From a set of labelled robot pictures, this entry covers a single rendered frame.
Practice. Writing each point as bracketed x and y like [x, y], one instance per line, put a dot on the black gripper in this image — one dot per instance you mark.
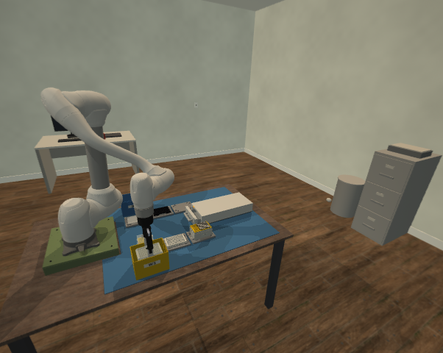
[147, 234]

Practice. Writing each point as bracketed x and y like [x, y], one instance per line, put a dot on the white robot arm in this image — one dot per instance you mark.
[83, 113]

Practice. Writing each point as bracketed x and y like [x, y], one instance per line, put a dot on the blue bench mat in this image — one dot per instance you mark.
[230, 233]

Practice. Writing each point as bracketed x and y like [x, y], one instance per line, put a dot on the blue bin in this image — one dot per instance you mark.
[127, 207]

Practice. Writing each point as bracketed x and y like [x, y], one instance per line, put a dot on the yellow open-top bin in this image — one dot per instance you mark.
[151, 265]

